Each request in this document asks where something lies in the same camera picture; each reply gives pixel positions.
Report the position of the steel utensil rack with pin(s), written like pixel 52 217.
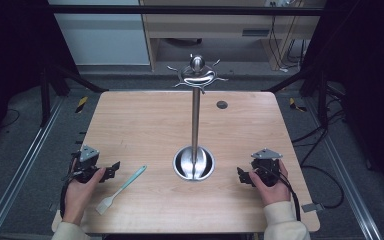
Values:
pixel 195 120

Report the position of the black metal stand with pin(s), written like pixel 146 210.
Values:
pixel 58 86
pixel 313 83

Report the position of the white cabinet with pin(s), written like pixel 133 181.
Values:
pixel 101 36

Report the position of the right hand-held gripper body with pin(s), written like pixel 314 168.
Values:
pixel 266 166

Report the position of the aluminium floor rail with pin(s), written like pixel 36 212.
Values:
pixel 350 180
pixel 20 166

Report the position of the wooden desk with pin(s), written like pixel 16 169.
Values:
pixel 213 30

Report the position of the person's right hand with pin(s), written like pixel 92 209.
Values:
pixel 273 190

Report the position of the grey table clamp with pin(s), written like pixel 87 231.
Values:
pixel 312 207

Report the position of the teal silicone basting brush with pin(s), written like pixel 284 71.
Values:
pixel 121 189

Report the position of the person's left hand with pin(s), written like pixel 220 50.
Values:
pixel 80 196

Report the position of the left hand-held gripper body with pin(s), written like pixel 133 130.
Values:
pixel 87 163

